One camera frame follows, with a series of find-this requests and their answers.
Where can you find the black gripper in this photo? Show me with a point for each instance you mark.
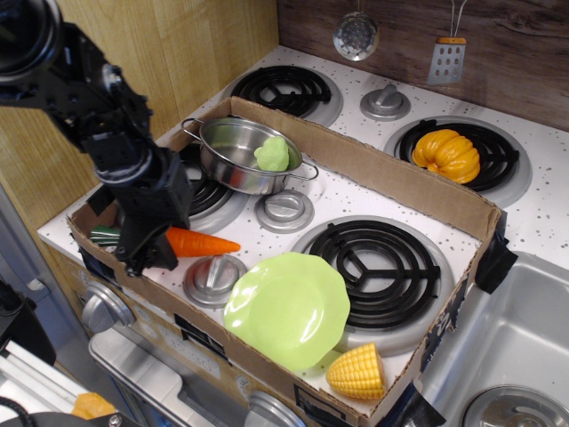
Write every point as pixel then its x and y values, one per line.
pixel 154 192

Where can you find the orange toy carrot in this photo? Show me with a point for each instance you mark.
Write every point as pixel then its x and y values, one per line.
pixel 185 243

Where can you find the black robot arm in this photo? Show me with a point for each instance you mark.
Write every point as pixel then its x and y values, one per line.
pixel 50 64

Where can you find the light green plastic plate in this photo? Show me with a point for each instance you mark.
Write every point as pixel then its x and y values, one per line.
pixel 292 308

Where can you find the silver front stove knob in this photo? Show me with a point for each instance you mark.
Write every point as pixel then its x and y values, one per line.
pixel 209 281

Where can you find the silver stove knob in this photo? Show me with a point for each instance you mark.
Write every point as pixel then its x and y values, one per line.
pixel 285 212
pixel 209 281
pixel 385 104

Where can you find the silver left oven knob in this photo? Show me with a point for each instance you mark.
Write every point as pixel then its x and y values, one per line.
pixel 104 309

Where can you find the silver oven knob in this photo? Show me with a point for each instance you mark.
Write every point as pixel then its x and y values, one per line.
pixel 104 309
pixel 267 411

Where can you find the front left black burner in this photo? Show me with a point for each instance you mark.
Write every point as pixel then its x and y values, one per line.
pixel 209 195

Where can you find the black burner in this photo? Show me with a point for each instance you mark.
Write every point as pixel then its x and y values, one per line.
pixel 391 277
pixel 498 157
pixel 209 195
pixel 294 90

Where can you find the small steel pot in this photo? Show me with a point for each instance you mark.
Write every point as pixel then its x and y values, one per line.
pixel 226 153

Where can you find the silver centre stove knob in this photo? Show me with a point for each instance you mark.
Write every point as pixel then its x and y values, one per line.
pixel 285 212

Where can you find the orange object bottom left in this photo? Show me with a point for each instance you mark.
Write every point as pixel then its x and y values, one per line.
pixel 91 405

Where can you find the green toy broccoli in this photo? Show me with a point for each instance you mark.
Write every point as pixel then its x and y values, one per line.
pixel 273 155

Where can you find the silver right oven knob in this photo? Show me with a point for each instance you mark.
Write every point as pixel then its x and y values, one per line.
pixel 267 411

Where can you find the cardboard fence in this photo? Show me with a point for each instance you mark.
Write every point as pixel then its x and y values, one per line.
pixel 462 231

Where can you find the back left black burner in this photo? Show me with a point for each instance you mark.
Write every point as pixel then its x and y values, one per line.
pixel 294 90

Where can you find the yellow toy corn cob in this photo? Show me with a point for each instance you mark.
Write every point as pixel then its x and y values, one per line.
pixel 358 373

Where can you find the front right black burner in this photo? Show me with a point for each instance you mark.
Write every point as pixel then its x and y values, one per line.
pixel 391 277

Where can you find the silver back stove knob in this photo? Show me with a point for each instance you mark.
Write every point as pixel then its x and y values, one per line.
pixel 385 104

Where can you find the hanging metal strainer ladle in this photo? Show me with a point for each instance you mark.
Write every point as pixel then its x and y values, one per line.
pixel 356 36

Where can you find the orange toy pumpkin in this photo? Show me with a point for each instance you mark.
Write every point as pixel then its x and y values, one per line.
pixel 449 154

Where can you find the back right black burner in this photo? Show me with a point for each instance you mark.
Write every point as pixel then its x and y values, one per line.
pixel 498 157

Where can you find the hanging metal spatula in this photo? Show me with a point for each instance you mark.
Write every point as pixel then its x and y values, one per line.
pixel 449 52

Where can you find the metal sink basin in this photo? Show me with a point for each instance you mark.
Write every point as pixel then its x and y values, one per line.
pixel 505 363

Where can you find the silver oven door handle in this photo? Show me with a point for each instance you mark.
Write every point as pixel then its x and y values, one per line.
pixel 174 391

